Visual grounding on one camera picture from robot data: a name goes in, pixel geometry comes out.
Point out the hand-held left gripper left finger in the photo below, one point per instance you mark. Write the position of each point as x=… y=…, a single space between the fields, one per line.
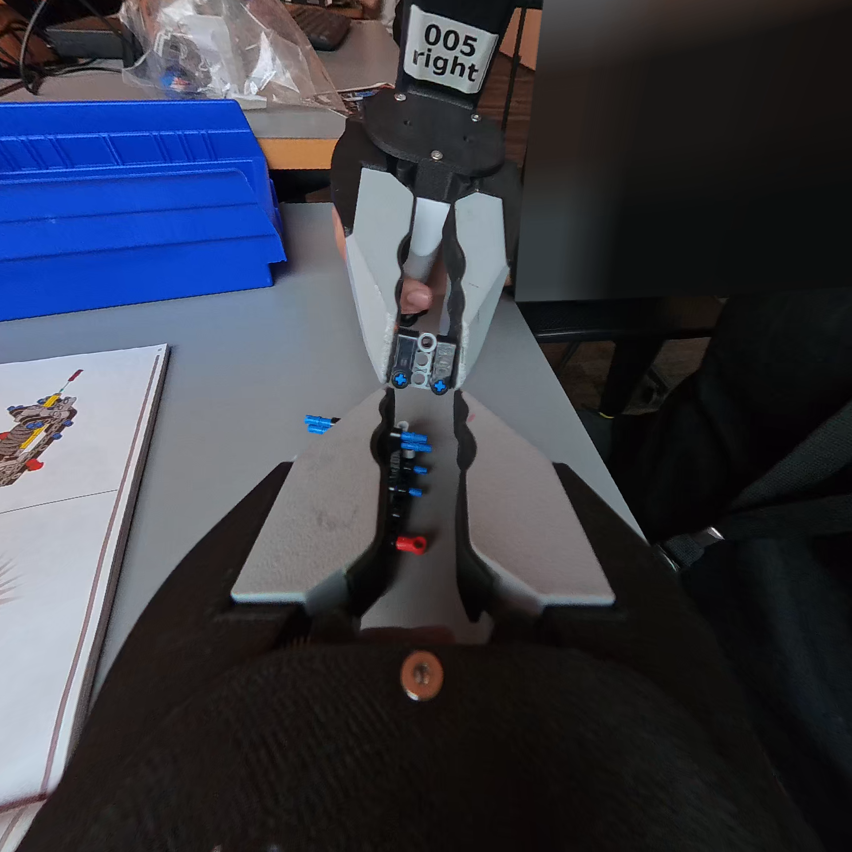
x=319 y=526

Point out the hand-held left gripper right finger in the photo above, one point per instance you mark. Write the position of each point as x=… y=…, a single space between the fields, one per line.
x=532 y=533

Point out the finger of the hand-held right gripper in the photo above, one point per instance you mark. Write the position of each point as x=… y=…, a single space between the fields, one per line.
x=376 y=253
x=485 y=260

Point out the lego chassis assembly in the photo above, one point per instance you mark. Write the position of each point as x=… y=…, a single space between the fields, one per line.
x=402 y=479

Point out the small black lego piece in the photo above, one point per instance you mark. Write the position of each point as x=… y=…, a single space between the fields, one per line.
x=402 y=353

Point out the black three-hole lego beam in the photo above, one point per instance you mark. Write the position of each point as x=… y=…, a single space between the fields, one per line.
x=447 y=356

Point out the grey T-shaped lego connector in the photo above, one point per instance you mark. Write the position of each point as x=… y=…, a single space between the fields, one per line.
x=424 y=359

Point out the lego instruction booklet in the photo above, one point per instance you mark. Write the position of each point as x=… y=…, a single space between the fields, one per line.
x=66 y=533

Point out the person's right hand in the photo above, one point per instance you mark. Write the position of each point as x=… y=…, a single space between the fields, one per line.
x=415 y=296

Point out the black chair armrest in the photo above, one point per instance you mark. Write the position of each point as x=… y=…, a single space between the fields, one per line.
x=618 y=320

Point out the clear bag of parts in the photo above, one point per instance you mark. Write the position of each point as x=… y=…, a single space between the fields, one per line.
x=219 y=53

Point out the blue plastic bin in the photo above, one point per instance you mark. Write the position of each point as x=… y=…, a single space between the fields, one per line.
x=133 y=213

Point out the dark power adapter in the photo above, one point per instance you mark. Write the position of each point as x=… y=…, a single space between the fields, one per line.
x=89 y=41

